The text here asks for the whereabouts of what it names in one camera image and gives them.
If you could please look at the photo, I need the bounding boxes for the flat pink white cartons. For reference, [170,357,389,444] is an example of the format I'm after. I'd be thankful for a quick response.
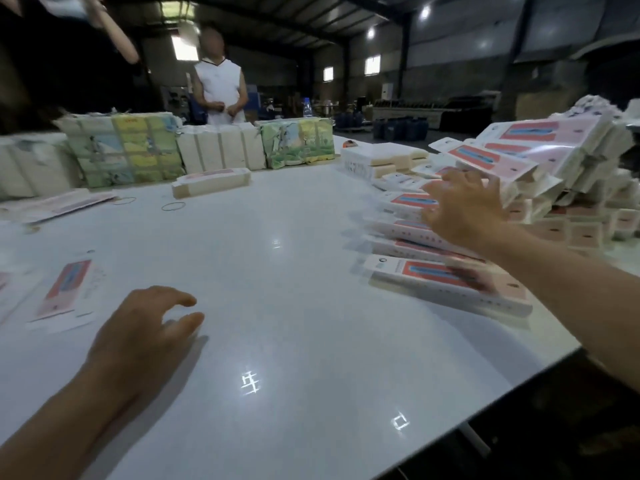
[0,189,119,226]

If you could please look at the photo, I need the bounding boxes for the large colourful wrapped tissue bundle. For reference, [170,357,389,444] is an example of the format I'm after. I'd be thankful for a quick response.
[54,113,187,189]

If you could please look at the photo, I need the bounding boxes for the group of blue barrels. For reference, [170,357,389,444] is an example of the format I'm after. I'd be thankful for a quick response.
[372,117,430,142]

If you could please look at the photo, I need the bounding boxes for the small colourful wrapped tissue bundle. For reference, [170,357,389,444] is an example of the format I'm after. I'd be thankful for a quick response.
[259,118,336,170]

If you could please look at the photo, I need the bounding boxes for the white wrapped tissue bundle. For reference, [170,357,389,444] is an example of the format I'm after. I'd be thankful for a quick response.
[176,123,268,175]
[0,133,84,199]

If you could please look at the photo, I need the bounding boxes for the person's right forearm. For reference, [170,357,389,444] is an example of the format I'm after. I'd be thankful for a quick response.
[480,225,640,393]

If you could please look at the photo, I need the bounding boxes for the person's left hand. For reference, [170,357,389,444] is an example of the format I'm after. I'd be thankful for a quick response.
[82,286,205,406]

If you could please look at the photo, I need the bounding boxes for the pile of pink white boxes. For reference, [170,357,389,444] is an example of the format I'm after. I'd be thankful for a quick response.
[429,95,640,256]

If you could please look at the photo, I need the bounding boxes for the long pink white box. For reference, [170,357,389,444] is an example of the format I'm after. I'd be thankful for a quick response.
[171,168,252,199]

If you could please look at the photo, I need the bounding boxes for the person's left forearm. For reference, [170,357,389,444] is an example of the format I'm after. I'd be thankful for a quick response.
[0,366,137,480]

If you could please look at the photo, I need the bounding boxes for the flat pink white carton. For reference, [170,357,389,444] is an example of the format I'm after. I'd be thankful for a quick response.
[26,256,109,336]

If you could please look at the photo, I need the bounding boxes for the person's right hand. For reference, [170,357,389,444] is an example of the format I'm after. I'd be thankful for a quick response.
[421,169,511,251]

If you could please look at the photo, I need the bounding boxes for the long workbench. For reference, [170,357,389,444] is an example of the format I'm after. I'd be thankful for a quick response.
[372,97,495,136]

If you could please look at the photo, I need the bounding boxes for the row of pink white boxes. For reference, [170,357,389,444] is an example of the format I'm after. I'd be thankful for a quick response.
[361,172,534,319]

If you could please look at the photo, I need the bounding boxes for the white plastic basket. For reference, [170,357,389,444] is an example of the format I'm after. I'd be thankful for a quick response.
[341,143,431,181]

